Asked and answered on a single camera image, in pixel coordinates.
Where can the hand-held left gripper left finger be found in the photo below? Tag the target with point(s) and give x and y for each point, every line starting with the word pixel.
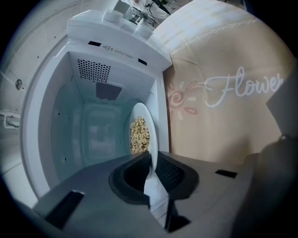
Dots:
pixel 93 197

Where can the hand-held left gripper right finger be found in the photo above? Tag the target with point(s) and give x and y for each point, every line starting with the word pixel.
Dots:
pixel 209 197

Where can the white microwave oven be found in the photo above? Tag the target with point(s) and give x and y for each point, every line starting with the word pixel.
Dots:
pixel 93 130

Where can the white round plate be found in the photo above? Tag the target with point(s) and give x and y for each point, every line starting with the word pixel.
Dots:
pixel 152 130

